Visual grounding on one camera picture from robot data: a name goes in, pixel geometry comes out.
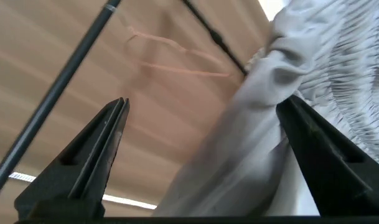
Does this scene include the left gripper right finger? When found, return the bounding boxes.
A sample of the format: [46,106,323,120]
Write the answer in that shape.
[275,94,379,217]

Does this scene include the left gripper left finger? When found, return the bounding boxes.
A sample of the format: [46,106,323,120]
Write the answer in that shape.
[14,97,131,220]

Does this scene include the pale grey shorts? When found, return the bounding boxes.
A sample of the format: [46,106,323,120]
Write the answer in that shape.
[152,0,379,217]

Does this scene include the black clothes rack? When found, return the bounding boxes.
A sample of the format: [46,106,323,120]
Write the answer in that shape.
[0,0,250,206]

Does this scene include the pink clothes hanger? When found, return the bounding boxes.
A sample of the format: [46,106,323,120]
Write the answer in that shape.
[123,26,232,78]

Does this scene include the beige curtain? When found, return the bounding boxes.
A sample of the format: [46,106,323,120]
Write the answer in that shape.
[0,0,271,218]

